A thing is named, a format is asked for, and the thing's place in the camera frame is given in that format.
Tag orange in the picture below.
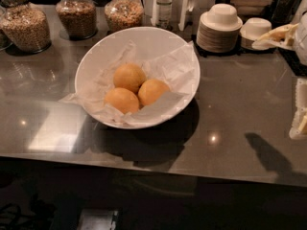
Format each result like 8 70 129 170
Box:
113 63 147 93
104 87 139 114
138 79 170 105

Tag white stand behind bottle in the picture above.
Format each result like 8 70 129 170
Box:
143 0 215 31

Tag partial glass jar far left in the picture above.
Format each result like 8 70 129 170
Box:
0 8 12 51

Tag grey box below counter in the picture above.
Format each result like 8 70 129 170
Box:
77 209 119 230

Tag large stack paper bowls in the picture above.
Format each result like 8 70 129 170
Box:
196 3 243 54

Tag small stack paper bowls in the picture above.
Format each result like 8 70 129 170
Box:
240 17 272 51

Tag glass cereal jar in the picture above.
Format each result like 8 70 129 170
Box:
105 0 144 33
1 0 51 53
56 0 97 39

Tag white bowl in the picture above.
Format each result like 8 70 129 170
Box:
74 26 201 130

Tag left glass cereal jar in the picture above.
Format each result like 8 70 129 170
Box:
1 0 51 53

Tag clear glass bottle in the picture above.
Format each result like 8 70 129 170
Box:
155 0 173 29

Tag right glass cereal jar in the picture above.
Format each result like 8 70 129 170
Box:
105 0 144 33

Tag middle glass cereal jar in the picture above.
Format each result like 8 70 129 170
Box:
56 0 97 39

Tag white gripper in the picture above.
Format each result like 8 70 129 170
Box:
252 12 307 140

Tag white crumpled paper liner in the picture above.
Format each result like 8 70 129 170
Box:
59 40 196 127

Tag black rubber mat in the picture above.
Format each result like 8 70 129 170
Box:
278 48 307 77

